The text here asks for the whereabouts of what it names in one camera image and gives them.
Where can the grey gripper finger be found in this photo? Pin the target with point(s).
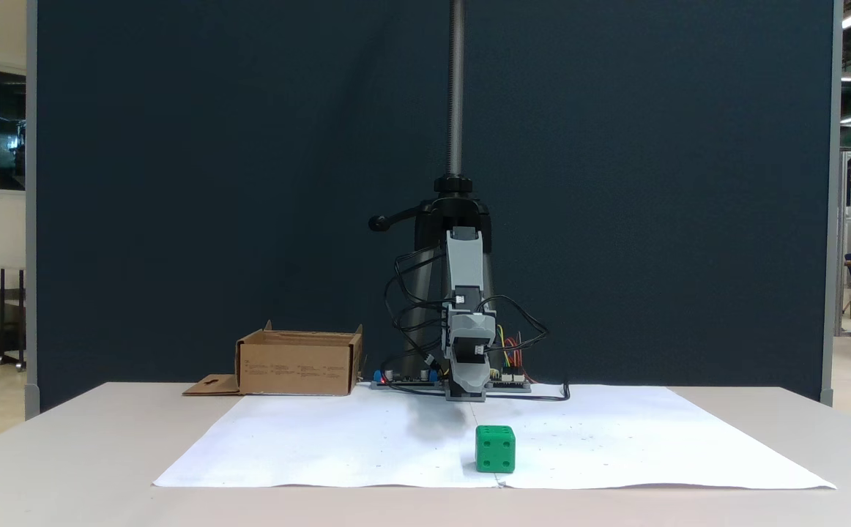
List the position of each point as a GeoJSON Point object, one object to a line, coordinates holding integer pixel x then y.
{"type": "Point", "coordinates": [467, 382]}

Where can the white framed window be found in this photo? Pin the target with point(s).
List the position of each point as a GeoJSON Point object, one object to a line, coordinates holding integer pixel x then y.
{"type": "Point", "coordinates": [9, 132]}

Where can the white paper sheet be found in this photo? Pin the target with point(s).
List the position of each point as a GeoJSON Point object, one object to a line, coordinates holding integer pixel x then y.
{"type": "Point", "coordinates": [323, 446]}
{"type": "Point", "coordinates": [630, 446]}

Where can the black camera tripod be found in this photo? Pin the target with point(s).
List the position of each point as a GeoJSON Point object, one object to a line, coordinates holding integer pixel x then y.
{"type": "Point", "coordinates": [455, 88]}

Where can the green die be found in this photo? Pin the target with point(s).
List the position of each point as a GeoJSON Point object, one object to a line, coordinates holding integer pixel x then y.
{"type": "Point", "coordinates": [495, 450]}

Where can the black wheeled cart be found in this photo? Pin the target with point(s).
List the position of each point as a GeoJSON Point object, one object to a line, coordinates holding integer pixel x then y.
{"type": "Point", "coordinates": [14, 322]}

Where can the blue circuit board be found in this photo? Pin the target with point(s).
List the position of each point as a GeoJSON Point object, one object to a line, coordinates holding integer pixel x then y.
{"type": "Point", "coordinates": [403, 380]}

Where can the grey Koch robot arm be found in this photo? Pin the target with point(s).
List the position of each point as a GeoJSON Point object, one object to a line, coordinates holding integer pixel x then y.
{"type": "Point", "coordinates": [465, 256]}

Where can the brown cardboard box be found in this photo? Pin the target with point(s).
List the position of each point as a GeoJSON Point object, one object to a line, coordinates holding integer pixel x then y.
{"type": "Point", "coordinates": [294, 369]}

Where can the dark blue partition panel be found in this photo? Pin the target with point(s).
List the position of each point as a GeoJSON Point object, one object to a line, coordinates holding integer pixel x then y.
{"type": "Point", "coordinates": [250, 183]}

